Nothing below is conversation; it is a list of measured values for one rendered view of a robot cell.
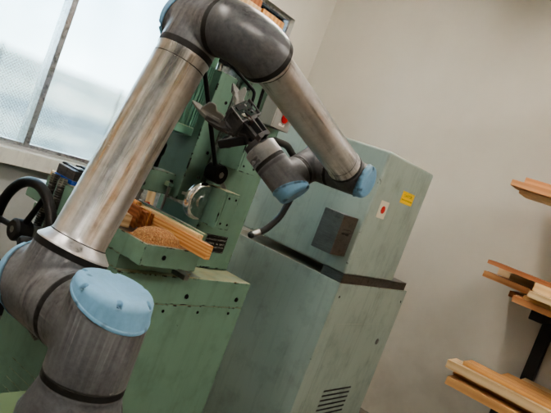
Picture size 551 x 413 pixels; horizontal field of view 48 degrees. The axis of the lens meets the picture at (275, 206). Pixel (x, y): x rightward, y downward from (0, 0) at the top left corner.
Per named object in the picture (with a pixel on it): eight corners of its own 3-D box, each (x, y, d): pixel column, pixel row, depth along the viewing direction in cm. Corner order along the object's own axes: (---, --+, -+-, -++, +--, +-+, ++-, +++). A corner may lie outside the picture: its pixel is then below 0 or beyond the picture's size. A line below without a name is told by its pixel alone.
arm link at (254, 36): (273, -9, 110) (386, 173, 163) (225, -16, 117) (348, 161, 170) (239, 42, 108) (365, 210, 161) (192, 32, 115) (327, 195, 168)
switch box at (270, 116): (257, 121, 201) (274, 74, 200) (274, 129, 209) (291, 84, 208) (270, 125, 197) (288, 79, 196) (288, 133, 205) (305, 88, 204)
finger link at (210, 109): (198, 89, 159) (230, 105, 161) (190, 102, 163) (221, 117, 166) (195, 98, 157) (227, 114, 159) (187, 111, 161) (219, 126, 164)
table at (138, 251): (-4, 188, 188) (2, 170, 187) (79, 205, 212) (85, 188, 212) (110, 262, 151) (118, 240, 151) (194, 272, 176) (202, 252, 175)
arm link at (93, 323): (72, 401, 98) (108, 298, 97) (20, 351, 108) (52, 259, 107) (143, 392, 110) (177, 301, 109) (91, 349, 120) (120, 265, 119)
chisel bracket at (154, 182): (120, 185, 186) (129, 159, 186) (154, 193, 198) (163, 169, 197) (134, 192, 182) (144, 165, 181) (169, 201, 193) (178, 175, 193)
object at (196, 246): (93, 197, 199) (97, 186, 199) (98, 199, 201) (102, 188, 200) (203, 259, 167) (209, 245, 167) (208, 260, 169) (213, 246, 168)
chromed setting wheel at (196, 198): (175, 215, 187) (189, 177, 186) (202, 220, 197) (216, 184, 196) (181, 218, 185) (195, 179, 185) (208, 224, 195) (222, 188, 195)
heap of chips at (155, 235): (126, 231, 165) (131, 218, 165) (164, 238, 176) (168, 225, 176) (147, 243, 160) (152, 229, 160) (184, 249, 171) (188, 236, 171)
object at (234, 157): (219, 163, 194) (235, 118, 193) (236, 169, 201) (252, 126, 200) (237, 170, 189) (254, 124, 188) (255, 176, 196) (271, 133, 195)
